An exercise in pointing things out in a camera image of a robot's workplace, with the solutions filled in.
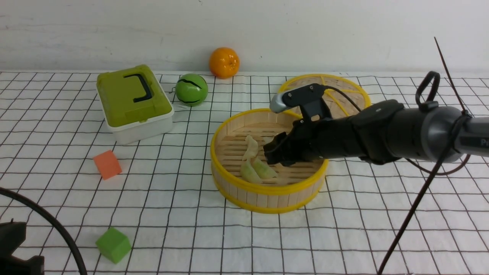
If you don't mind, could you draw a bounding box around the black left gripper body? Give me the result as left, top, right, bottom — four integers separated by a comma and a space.
0, 220, 45, 275

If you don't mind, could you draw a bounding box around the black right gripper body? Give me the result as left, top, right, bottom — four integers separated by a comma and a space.
263, 117, 367, 167

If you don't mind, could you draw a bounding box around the green dumpling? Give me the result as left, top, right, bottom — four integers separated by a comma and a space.
240, 159, 262, 184
251, 158, 278, 180

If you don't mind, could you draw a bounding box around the white dumpling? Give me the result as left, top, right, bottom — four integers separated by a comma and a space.
242, 135, 259, 161

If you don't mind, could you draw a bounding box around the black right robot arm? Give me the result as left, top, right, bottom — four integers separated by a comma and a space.
264, 100, 488, 167

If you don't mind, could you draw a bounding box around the bamboo steamer lid yellow rim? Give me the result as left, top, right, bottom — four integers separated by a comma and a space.
277, 74, 371, 120

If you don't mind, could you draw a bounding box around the bamboo steamer tray yellow rim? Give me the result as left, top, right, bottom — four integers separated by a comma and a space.
210, 108, 329, 214

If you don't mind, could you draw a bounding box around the green foam cube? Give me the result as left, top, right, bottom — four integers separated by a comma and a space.
96, 227, 132, 264

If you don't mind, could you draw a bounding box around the orange foam cube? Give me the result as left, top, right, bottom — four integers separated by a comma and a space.
93, 150, 122, 180

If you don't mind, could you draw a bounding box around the orange toy fruit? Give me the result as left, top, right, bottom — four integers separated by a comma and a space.
209, 47, 240, 79

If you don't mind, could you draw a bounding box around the white grid tablecloth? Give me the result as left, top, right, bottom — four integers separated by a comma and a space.
0, 71, 489, 275

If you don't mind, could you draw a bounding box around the green toy watermelon ball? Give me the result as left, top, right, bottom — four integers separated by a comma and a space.
175, 73, 209, 106

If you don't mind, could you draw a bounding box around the green lid storage box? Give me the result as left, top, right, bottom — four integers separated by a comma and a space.
96, 64, 175, 145

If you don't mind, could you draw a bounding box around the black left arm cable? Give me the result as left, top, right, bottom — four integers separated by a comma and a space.
0, 186, 88, 275

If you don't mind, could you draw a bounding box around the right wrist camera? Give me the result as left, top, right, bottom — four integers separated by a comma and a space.
269, 83, 332, 122

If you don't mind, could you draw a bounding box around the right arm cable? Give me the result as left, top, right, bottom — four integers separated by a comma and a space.
325, 37, 472, 275

